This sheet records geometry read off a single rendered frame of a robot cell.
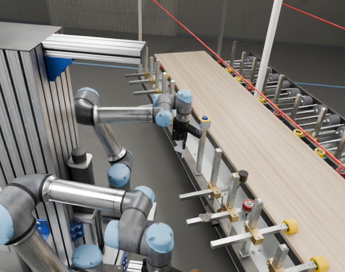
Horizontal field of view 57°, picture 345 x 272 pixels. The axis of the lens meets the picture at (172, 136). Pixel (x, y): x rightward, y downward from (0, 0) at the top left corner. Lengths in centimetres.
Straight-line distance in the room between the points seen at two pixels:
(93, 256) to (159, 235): 52
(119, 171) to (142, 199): 70
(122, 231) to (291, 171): 173
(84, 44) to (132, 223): 56
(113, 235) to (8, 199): 35
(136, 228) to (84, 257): 47
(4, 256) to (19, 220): 68
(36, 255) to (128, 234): 36
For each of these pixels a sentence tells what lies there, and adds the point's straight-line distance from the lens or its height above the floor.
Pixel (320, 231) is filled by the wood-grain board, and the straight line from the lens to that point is 212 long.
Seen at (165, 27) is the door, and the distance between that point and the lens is 796.
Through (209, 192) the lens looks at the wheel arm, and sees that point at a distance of 224.
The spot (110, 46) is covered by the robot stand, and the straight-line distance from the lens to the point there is 104.
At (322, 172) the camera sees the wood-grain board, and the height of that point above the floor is 90.
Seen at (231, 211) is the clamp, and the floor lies 87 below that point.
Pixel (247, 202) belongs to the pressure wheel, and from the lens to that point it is 211.
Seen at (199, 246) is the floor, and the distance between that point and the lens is 295.
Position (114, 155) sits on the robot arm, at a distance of 175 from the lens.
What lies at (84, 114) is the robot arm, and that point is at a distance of 148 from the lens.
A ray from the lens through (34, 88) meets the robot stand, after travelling 109.
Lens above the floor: 237
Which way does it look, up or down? 35 degrees down
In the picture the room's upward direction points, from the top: 3 degrees clockwise
